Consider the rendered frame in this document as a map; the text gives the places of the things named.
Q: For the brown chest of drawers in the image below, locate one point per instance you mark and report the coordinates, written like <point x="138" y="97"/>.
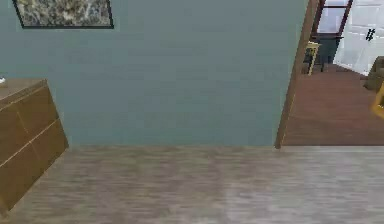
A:
<point x="26" y="133"/>

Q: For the yellow wooden furniture piece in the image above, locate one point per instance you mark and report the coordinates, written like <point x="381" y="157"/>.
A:
<point x="379" y="103"/>

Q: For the small white object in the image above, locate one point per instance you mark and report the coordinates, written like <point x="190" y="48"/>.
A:
<point x="1" y="80"/>

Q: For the black framed wall picture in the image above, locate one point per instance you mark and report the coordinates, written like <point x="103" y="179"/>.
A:
<point x="63" y="13"/>

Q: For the olive brown armchair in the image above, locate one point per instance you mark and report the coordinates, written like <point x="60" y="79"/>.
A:
<point x="376" y="75"/>

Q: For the dark framed window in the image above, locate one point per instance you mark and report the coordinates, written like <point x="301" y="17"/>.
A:
<point x="331" y="18"/>

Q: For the white room door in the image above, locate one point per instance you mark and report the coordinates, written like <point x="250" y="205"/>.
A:
<point x="361" y="40"/>

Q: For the yellow wooden chair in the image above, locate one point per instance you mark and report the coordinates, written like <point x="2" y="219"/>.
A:
<point x="311" y="55"/>

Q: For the dark green table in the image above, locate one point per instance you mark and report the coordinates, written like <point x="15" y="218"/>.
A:
<point x="326" y="48"/>

